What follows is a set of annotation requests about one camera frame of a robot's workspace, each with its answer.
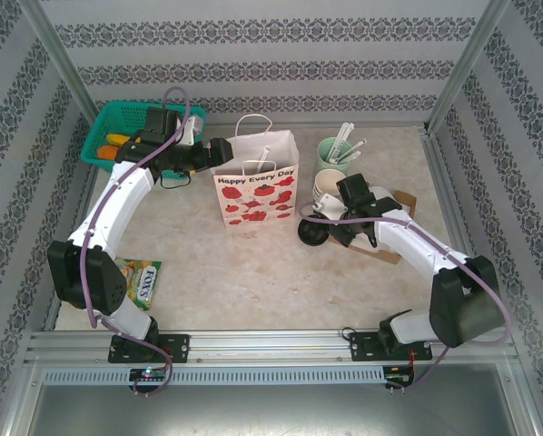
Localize white paper bag red print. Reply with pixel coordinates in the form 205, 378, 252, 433
210, 114, 301, 232

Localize grey slotted cable duct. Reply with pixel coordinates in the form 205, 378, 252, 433
42, 366, 386, 386

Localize mint green holder cup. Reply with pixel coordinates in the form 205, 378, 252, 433
317, 135, 357, 172

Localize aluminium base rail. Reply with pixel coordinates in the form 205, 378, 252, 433
24, 330, 520, 364

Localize green Fox's candy bag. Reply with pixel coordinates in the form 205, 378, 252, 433
114, 257, 163, 311

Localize aluminium frame post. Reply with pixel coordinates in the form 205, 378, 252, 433
423, 0, 513, 135
16, 0, 101, 133

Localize teal plastic basket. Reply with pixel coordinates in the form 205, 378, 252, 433
80, 100, 208, 183

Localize stacked green paper cups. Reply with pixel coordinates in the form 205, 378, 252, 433
311, 168, 348, 203

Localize brown cardboard napkin box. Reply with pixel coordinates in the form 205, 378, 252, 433
341, 190, 419, 267

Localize small circuit board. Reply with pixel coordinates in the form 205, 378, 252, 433
129, 367, 167, 382
384, 362, 416, 387

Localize left small circuit board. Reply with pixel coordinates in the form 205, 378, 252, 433
129, 367, 167, 382

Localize right small circuit board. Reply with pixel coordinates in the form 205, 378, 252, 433
384, 362, 416, 387

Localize black plastic cup lid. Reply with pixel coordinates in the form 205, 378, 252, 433
297, 216, 331, 248

